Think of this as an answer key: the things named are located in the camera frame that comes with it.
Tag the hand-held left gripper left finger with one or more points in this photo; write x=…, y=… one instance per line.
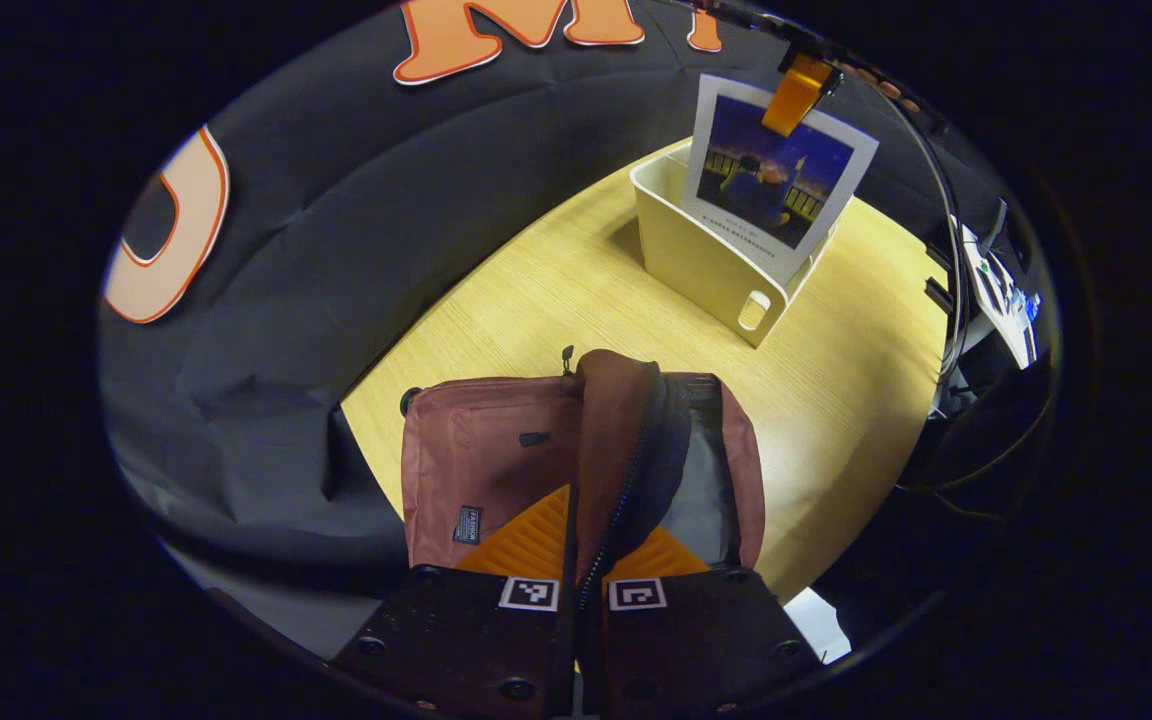
x=476, y=650

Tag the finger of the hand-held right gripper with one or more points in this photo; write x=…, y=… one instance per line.
x=796, y=95

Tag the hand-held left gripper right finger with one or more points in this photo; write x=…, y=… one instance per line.
x=696, y=650

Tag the blue cover book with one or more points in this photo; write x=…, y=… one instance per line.
x=766, y=190

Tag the white bookshelf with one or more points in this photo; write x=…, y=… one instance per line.
x=696, y=260

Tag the maroon schoolbag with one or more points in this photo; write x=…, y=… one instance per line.
x=476, y=450

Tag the thin black pole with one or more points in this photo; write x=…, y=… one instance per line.
x=960, y=300

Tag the white electronic device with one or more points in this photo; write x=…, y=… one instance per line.
x=996, y=290

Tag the black backdrop cloth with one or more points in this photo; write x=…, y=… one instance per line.
x=336, y=220

